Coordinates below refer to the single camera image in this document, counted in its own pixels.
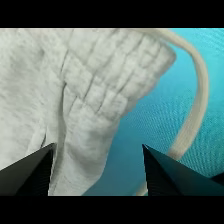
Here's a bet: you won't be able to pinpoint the light grey sweatpants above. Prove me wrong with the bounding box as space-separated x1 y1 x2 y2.
0 28 210 197

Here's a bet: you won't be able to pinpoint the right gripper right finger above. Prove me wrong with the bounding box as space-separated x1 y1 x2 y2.
142 143 224 197

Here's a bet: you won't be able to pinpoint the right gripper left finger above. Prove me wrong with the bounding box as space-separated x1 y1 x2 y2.
0 142 57 197

